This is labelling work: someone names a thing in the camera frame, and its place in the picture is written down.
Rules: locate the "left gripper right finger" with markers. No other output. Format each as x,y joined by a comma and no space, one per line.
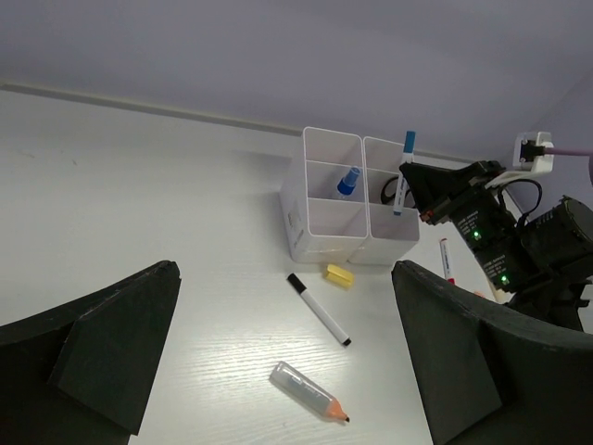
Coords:
488,374

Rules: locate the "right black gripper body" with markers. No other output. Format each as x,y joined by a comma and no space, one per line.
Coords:
485,226

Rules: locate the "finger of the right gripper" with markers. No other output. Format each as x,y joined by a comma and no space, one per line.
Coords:
433,186

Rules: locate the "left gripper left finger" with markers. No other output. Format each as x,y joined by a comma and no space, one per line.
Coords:
82,372

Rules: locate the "black handled scissors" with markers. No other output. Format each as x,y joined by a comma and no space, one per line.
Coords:
388,194

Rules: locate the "blue capped clear bottle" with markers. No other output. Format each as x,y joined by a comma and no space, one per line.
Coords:
347,184

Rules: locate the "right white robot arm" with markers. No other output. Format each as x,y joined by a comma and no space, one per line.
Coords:
545,263

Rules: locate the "red capped white marker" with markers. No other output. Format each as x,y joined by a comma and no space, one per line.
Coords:
447,261

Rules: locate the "cream glue stick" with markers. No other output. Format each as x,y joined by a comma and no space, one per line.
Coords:
499,295

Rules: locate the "white organizer left column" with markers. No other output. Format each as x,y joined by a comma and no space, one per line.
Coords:
319,227

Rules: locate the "yellow eraser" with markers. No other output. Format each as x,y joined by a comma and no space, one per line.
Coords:
339,276

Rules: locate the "black capped white marker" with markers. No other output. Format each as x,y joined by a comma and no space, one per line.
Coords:
327,320

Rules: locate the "orange tipped clear tube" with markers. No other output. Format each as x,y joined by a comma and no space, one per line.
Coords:
296,385

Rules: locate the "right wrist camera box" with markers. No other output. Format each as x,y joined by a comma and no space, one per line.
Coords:
531,158

